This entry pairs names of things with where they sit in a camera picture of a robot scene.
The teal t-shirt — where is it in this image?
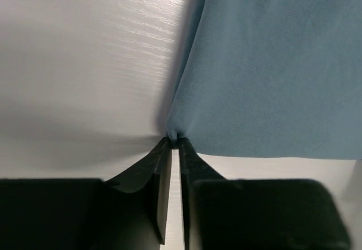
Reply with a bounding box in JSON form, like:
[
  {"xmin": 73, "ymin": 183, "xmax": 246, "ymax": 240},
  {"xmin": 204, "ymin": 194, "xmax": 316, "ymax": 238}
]
[{"xmin": 166, "ymin": 0, "xmax": 361, "ymax": 160}]

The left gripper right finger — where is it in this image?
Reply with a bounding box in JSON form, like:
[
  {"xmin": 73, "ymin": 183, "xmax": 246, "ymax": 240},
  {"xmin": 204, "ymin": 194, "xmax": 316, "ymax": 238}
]
[{"xmin": 178, "ymin": 137, "xmax": 226, "ymax": 250}]

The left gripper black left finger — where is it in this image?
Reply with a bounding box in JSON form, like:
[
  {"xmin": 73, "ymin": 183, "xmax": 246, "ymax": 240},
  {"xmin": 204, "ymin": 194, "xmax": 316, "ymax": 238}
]
[{"xmin": 104, "ymin": 137, "xmax": 172, "ymax": 244}]

